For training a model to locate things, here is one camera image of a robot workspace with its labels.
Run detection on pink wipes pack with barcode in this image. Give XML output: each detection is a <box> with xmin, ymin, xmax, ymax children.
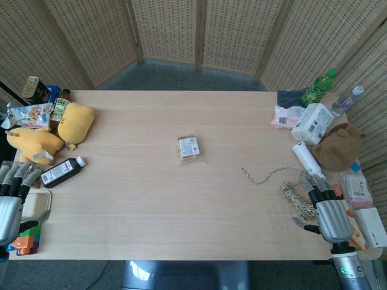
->
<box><xmin>339</xmin><ymin>172</ymin><xmax>375</xmax><ymax>210</ymax></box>

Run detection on striped twine bundle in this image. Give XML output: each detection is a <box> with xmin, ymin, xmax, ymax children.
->
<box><xmin>241</xmin><ymin>166</ymin><xmax>318</xmax><ymax>219</ymax></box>

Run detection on clear water bottle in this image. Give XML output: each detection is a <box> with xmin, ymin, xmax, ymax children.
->
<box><xmin>328</xmin><ymin>85</ymin><xmax>365</xmax><ymax>119</ymax></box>

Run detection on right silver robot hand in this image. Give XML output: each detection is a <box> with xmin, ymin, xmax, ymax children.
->
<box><xmin>291</xmin><ymin>173</ymin><xmax>355</xmax><ymax>243</ymax></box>

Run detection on yellow bread-shaped plush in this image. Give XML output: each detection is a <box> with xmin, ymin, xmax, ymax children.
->
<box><xmin>57</xmin><ymin>102</ymin><xmax>96</xmax><ymax>151</ymax></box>

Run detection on green soda bottle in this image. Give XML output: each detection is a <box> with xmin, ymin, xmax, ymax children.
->
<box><xmin>299</xmin><ymin>68</ymin><xmax>338</xmax><ymax>109</ymax></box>

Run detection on dark blue cloth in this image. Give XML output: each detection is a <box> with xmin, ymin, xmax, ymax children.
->
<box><xmin>276</xmin><ymin>88</ymin><xmax>310</xmax><ymax>110</ymax></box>

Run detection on colourful toy blocks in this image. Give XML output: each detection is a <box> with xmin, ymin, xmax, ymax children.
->
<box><xmin>7</xmin><ymin>224</ymin><xmax>42</xmax><ymax>257</ymax></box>

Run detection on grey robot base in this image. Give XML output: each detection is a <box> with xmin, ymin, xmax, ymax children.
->
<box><xmin>120</xmin><ymin>259</ymin><xmax>252</xmax><ymax>290</ymax></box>

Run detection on white cylindrical bottle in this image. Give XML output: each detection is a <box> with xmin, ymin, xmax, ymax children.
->
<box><xmin>291</xmin><ymin>141</ymin><xmax>327</xmax><ymax>179</ymax></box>

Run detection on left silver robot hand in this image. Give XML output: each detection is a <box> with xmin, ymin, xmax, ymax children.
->
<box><xmin>0</xmin><ymin>161</ymin><xmax>51</xmax><ymax>247</ymax></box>

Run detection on tea bottle with green label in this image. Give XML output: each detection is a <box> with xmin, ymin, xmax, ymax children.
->
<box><xmin>49</xmin><ymin>88</ymin><xmax>73</xmax><ymax>136</ymax></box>

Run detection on dark bottle with white cap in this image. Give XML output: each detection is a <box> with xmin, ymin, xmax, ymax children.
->
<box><xmin>39</xmin><ymin>155</ymin><xmax>87</xmax><ymax>190</ymax></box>

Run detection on pink plastic package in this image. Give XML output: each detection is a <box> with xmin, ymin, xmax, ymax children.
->
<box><xmin>270</xmin><ymin>103</ymin><xmax>307</xmax><ymax>131</ymax></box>

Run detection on yellow duck plush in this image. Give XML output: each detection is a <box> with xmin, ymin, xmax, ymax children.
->
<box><xmin>5</xmin><ymin>126</ymin><xmax>65</xmax><ymax>166</ymax></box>

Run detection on white cardboard box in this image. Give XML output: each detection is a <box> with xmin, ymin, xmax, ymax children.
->
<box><xmin>352</xmin><ymin>207</ymin><xmax>387</xmax><ymax>250</ymax></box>

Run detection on white tissue pack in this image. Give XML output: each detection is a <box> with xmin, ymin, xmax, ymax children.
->
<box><xmin>290</xmin><ymin>102</ymin><xmax>335</xmax><ymax>146</ymax></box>

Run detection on bamboo folding screen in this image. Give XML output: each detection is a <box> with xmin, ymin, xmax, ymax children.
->
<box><xmin>0</xmin><ymin>0</ymin><xmax>387</xmax><ymax>212</ymax></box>

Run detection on brown plush toy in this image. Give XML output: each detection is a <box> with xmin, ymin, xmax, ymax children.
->
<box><xmin>311</xmin><ymin>123</ymin><xmax>366</xmax><ymax>172</ymax></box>

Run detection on blue box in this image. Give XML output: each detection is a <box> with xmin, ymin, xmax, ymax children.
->
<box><xmin>45</xmin><ymin>85</ymin><xmax>62</xmax><ymax>101</ymax></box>

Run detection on beige takeaway container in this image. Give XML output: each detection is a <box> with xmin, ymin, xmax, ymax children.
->
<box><xmin>20</xmin><ymin>188</ymin><xmax>53</xmax><ymax>225</ymax></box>

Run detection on white snack bag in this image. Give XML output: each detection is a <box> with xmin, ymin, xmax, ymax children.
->
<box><xmin>6</xmin><ymin>102</ymin><xmax>54</xmax><ymax>128</ymax></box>

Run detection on small snack packet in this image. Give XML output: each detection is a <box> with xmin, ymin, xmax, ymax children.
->
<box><xmin>177</xmin><ymin>135</ymin><xmax>203</xmax><ymax>161</ymax></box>

